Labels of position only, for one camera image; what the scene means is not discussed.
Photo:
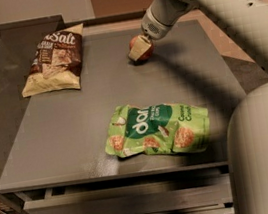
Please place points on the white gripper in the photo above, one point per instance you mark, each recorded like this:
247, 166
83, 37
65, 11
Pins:
155, 27

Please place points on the red apple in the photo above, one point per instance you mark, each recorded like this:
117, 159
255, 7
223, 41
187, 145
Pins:
147, 51

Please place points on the green rice chip bag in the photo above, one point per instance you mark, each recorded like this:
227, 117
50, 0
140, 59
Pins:
161, 129

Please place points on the brown sea salt chip bag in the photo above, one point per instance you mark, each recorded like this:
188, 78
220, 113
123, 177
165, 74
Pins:
57, 64

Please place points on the grey upper drawer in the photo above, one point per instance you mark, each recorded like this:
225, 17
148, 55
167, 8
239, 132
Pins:
146, 194

